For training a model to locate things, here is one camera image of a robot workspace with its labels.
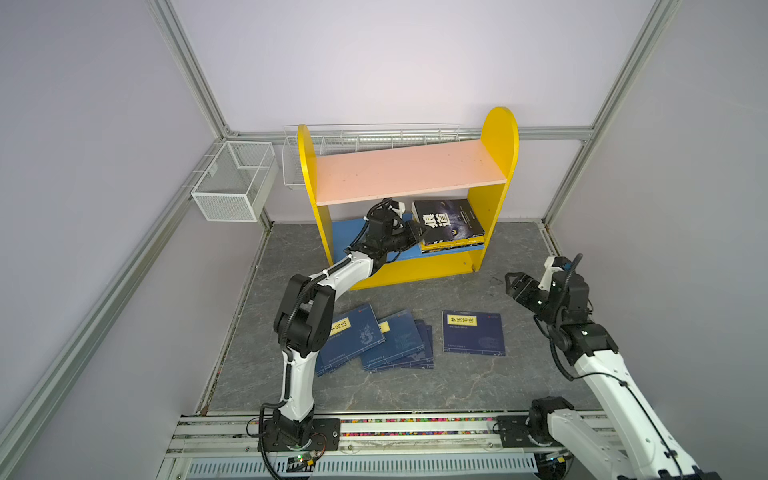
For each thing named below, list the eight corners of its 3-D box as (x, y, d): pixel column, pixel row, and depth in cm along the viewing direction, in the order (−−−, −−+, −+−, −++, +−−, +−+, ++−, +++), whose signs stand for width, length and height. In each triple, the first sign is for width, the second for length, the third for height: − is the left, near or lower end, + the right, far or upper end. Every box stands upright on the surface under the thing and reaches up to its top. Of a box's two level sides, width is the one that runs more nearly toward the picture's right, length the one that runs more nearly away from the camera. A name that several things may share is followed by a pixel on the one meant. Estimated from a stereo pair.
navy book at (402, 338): (366, 371, 85) (365, 366, 82) (355, 332, 93) (354, 326, 90) (424, 350, 89) (425, 345, 86) (409, 314, 96) (410, 308, 93)
